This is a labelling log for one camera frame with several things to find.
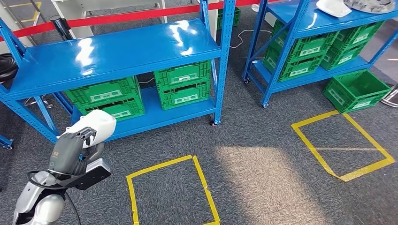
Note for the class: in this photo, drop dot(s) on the chrome stool base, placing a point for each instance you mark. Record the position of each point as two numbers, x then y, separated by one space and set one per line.
390 97

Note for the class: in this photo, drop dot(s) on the grey plastic wheel hubcap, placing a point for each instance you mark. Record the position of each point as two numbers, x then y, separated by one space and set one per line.
370 6

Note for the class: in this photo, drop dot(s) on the white desk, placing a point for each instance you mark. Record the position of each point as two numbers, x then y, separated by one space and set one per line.
77 12

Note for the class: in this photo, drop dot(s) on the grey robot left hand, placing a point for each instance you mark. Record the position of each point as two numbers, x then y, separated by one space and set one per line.
67 152

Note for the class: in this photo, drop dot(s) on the white curved plastic part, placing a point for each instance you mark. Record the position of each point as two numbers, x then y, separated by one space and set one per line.
96 124
334 7

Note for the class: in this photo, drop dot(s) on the white table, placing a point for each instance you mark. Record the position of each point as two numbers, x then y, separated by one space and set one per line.
213 21

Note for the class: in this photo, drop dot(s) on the black barrier post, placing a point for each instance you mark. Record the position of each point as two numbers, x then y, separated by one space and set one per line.
60 28

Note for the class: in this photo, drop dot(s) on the black round stool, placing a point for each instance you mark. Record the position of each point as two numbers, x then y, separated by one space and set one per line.
7 66

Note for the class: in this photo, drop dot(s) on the yellow floor tape square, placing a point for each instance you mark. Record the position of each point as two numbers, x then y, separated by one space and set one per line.
25 4
314 119
161 164

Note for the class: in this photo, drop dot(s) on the open green plastic crate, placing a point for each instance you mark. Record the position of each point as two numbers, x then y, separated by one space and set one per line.
357 90

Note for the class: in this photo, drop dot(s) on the red barrier belt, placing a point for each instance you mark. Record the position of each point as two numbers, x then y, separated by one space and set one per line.
124 17

